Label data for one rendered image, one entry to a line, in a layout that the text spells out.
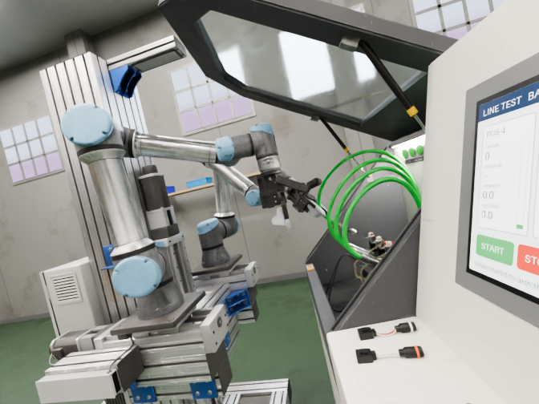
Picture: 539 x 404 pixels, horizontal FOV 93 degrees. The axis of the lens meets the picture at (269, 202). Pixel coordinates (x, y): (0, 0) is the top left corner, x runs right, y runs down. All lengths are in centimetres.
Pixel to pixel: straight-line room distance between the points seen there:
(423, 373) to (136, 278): 67
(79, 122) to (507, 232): 90
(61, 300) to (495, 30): 153
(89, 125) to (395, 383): 87
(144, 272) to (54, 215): 512
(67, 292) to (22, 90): 531
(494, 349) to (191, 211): 396
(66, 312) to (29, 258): 510
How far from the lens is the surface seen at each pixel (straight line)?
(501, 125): 52
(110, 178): 81
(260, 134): 83
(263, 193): 82
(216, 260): 135
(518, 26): 56
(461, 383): 59
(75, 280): 132
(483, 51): 60
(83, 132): 82
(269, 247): 390
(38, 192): 608
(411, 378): 59
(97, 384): 101
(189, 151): 93
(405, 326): 69
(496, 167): 52
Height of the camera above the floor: 135
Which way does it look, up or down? 2 degrees down
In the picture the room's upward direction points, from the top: 13 degrees counter-clockwise
